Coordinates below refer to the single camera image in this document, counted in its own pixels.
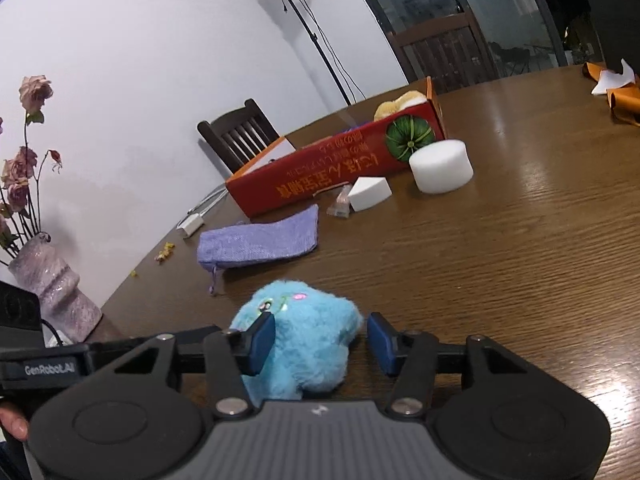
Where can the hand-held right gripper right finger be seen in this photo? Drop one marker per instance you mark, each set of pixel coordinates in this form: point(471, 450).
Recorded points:
point(382, 345)

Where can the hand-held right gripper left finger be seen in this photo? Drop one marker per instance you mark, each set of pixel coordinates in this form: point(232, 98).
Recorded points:
point(259, 347)

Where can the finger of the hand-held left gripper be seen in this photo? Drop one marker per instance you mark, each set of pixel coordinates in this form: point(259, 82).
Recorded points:
point(125, 346)

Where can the blue plush toy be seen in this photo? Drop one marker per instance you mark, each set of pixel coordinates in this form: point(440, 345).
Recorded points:
point(305, 340)

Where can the red cardboard box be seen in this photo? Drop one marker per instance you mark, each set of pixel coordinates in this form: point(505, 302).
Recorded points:
point(325, 180)

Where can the yellow plush toy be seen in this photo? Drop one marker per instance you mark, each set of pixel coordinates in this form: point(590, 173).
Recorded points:
point(395, 105)

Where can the person's left hand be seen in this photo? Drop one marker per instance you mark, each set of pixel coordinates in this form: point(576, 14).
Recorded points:
point(12, 422)

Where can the purple ceramic vase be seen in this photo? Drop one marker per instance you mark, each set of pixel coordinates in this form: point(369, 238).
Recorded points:
point(50, 285)

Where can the yellow candy pieces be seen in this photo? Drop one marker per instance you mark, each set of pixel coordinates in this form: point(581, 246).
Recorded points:
point(164, 252)

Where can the purple knitted pouch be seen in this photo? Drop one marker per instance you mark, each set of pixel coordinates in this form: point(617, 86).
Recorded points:
point(260, 240)

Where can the white charger adaptor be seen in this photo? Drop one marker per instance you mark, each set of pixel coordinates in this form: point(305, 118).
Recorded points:
point(191, 225)

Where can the small clear plastic packet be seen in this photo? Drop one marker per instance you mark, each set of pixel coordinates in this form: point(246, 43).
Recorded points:
point(341, 205)

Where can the white wedge sponge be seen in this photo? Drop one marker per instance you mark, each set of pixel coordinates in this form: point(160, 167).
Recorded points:
point(369, 194)

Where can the white cylinder sponge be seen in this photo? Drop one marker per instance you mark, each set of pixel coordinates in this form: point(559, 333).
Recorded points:
point(440, 167)

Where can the white orange-edged box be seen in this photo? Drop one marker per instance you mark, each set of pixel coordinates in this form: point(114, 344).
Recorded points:
point(270, 155)

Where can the dried pink roses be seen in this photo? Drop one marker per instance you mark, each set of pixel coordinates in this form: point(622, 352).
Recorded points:
point(22, 170)

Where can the dark wooden chair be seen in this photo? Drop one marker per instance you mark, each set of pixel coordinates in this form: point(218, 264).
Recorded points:
point(445, 45)
point(240, 135)

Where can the dark wooden chair back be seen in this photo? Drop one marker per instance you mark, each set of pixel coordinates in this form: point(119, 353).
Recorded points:
point(445, 45)

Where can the orange white wrapper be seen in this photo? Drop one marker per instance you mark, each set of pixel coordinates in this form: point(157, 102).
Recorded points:
point(625, 102)

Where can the white crumpled paper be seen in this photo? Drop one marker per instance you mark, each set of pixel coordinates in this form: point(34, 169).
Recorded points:
point(612, 82)

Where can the glass sliding door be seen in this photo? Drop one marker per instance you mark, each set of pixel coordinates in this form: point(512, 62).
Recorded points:
point(500, 10)

